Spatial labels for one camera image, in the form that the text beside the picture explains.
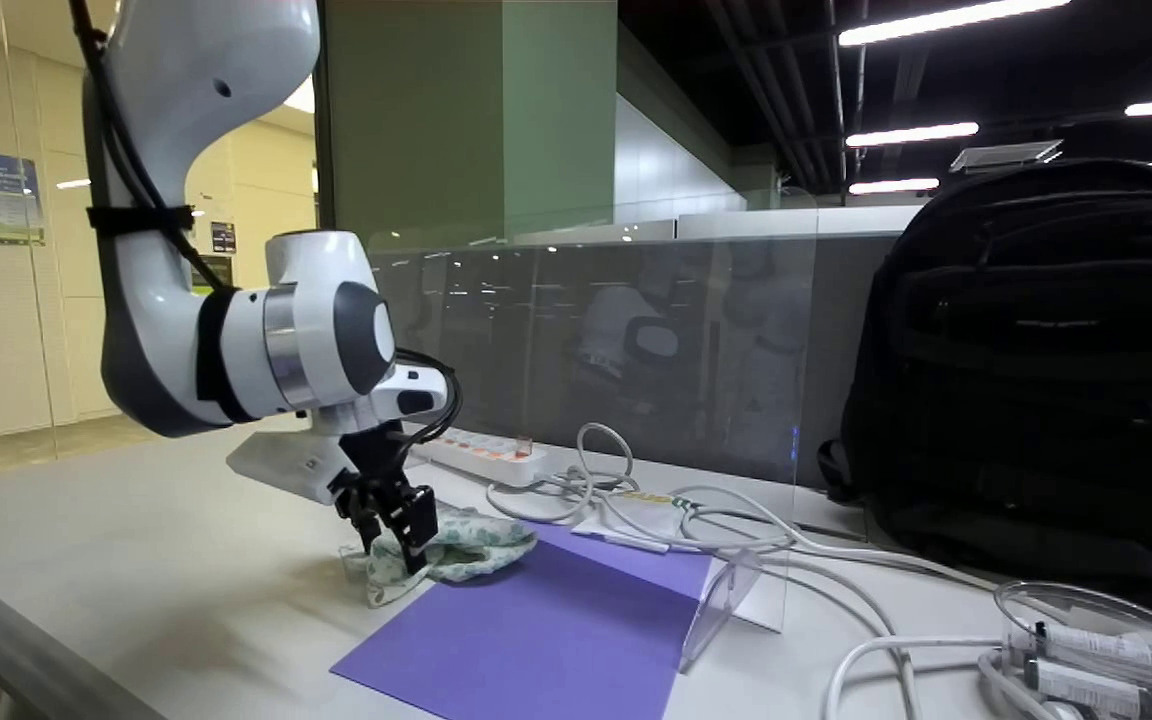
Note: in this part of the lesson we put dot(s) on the white cloth with green pattern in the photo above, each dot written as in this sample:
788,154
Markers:
476,545

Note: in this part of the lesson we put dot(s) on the ceiling vent panel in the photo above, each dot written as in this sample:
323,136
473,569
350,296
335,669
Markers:
1006,155

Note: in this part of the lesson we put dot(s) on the white tube with dark cap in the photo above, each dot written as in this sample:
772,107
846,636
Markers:
1086,688
1096,645

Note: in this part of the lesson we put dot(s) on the small dark wall sign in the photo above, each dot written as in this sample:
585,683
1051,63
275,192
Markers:
223,237

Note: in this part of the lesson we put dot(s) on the purple paper sheet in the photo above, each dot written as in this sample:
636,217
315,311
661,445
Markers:
546,630

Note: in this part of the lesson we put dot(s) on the clear glass board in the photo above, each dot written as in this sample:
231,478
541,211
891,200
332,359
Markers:
636,350

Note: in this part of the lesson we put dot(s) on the white power strip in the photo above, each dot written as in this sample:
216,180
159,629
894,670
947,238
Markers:
481,455

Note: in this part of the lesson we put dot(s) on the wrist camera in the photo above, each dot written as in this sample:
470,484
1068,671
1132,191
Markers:
286,465

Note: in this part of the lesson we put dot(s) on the grey desk partition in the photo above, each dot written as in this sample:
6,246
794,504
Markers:
836,340

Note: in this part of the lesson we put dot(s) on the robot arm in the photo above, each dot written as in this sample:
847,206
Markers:
176,330

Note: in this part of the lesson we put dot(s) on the white packet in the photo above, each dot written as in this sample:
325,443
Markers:
636,520

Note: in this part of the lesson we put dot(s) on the black backpack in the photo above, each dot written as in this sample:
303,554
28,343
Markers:
1046,380

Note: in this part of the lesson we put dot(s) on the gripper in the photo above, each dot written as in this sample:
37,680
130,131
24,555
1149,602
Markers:
376,455

